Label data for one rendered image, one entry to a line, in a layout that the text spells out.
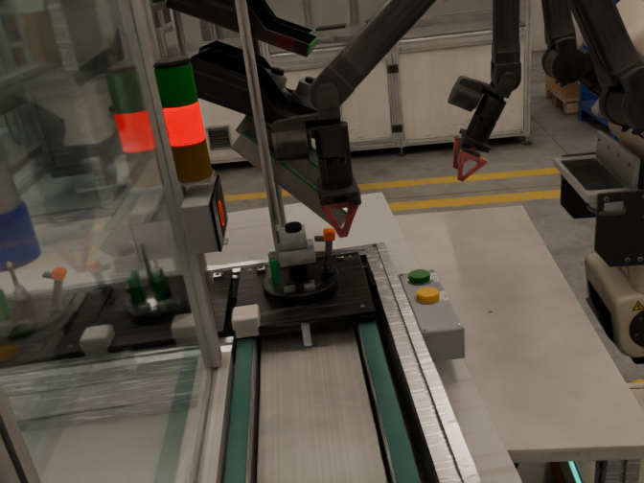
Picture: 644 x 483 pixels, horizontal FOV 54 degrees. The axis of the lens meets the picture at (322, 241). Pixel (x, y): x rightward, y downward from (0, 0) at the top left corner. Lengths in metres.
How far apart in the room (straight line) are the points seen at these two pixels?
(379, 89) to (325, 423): 4.32
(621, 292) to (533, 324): 0.30
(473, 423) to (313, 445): 0.25
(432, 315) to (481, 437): 0.21
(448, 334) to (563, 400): 0.19
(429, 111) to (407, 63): 0.42
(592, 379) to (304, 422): 0.46
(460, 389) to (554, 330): 0.24
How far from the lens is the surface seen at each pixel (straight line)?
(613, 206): 1.32
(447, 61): 5.09
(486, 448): 0.95
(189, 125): 0.84
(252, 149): 1.30
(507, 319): 1.23
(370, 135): 5.18
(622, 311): 1.47
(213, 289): 1.20
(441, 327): 1.02
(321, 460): 0.87
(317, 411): 0.94
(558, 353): 1.15
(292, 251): 1.10
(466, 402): 1.03
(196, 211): 0.83
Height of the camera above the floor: 1.51
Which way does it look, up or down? 24 degrees down
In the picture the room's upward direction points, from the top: 7 degrees counter-clockwise
